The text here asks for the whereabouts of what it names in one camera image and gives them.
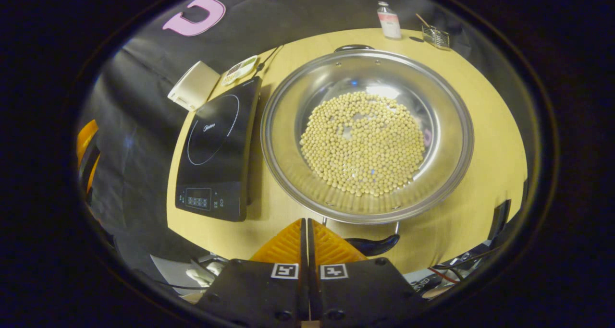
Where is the white divided bean dish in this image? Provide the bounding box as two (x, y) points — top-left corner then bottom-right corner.
(221, 55), (258, 86)

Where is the white bottle with pink label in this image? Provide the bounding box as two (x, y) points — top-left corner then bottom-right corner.
(377, 1), (402, 40)

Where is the black induction cooktop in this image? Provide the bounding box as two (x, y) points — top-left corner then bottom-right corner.
(174, 76), (263, 222)

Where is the bundle of cables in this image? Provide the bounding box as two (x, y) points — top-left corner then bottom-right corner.
(408, 242), (503, 300)

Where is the clear glass holder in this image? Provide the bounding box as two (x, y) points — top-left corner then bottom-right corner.
(421, 24), (451, 50)

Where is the stainless steel pot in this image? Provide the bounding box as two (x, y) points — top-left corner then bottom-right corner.
(260, 44), (475, 257)

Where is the white toaster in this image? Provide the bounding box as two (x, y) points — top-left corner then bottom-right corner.
(167, 61), (221, 111)

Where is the pile of yellow soybeans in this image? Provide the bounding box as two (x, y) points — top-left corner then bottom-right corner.
(299, 91), (426, 197)

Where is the black power cable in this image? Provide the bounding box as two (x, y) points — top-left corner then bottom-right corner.
(255, 45), (284, 76)

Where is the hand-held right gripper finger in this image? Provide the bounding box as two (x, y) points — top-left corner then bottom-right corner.
(195, 218), (308, 321)
(307, 218), (426, 321)

